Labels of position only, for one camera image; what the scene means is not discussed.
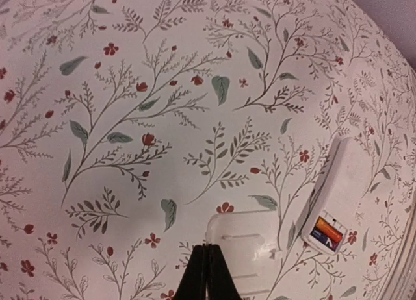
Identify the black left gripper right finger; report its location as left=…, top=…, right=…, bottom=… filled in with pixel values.
left=207, top=244, right=240, bottom=300

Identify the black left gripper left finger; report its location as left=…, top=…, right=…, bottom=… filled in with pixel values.
left=174, top=245, right=207, bottom=300

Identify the white battery cover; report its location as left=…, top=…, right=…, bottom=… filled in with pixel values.
left=205, top=210, right=286, bottom=299

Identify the orange battery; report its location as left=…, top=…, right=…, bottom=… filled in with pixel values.
left=315, top=217, right=343, bottom=243

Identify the dark purple battery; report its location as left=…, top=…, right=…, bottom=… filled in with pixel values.
left=310, top=229, right=338, bottom=251

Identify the white remote control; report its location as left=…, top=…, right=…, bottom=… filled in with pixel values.
left=301, top=138, right=366, bottom=255

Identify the floral patterned table mat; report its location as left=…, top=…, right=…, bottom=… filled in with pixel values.
left=1, top=0, right=415, bottom=299

